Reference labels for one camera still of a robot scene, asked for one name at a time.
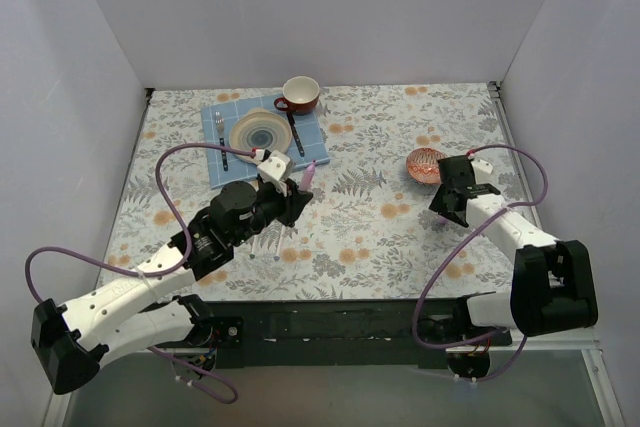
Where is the white green marker pen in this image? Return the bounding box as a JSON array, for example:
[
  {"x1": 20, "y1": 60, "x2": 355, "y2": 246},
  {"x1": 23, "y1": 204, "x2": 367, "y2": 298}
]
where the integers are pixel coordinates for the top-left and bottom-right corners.
[{"x1": 250, "y1": 235, "x2": 260, "y2": 259}]

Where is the red patterned bowl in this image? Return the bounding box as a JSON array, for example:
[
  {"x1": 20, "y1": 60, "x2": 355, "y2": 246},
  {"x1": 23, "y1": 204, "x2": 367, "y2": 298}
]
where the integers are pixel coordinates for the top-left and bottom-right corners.
[{"x1": 406, "y1": 147, "x2": 446, "y2": 185}]

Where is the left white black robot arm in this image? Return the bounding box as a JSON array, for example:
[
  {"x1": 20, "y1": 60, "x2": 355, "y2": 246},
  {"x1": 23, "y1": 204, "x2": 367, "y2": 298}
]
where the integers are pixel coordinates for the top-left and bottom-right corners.
[{"x1": 31, "y1": 180, "x2": 313, "y2": 395}]

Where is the white blue marker pen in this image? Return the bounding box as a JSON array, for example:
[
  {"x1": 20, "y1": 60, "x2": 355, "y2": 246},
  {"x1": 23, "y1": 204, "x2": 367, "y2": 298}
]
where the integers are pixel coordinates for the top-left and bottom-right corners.
[{"x1": 274, "y1": 226, "x2": 286, "y2": 261}]

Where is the beige plate with blue rings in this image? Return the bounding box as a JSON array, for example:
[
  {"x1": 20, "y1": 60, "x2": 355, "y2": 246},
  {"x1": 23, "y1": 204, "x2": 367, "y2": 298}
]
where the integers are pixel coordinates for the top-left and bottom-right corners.
[{"x1": 229, "y1": 108, "x2": 292, "y2": 153}]

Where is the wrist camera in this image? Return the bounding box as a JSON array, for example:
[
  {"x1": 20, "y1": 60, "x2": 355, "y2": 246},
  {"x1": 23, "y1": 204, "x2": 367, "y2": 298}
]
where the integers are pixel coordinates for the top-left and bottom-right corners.
[
  {"x1": 253, "y1": 149, "x2": 294, "y2": 197},
  {"x1": 470, "y1": 157, "x2": 493, "y2": 184}
]

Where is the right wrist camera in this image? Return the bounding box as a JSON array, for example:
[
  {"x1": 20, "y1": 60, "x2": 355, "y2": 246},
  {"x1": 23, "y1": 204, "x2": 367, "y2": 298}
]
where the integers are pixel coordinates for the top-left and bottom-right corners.
[{"x1": 470, "y1": 157, "x2": 493, "y2": 184}]

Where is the blue checkered cloth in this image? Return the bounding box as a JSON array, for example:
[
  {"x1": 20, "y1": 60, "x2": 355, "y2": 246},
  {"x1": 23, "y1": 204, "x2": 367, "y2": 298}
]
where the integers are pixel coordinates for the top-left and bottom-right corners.
[{"x1": 201, "y1": 94, "x2": 330, "y2": 170}]

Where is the fork with dark handle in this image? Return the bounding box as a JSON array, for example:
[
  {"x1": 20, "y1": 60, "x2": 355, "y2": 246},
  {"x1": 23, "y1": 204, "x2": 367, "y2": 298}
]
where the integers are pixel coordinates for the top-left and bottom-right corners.
[{"x1": 214, "y1": 111, "x2": 229, "y2": 172}]

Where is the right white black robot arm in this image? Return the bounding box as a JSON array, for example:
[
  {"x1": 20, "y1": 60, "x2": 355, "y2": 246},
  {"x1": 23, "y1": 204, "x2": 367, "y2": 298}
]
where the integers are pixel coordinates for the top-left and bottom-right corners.
[{"x1": 429, "y1": 155, "x2": 598, "y2": 345}]

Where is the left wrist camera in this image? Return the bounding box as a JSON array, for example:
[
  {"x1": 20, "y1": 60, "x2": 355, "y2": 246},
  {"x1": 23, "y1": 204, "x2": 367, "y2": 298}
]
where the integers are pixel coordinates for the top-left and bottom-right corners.
[{"x1": 253, "y1": 149, "x2": 294, "y2": 197}]

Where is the red mug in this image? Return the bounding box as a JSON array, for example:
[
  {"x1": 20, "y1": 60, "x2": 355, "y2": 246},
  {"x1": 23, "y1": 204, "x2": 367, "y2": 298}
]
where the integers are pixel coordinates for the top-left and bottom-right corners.
[{"x1": 274, "y1": 76, "x2": 320, "y2": 115}]

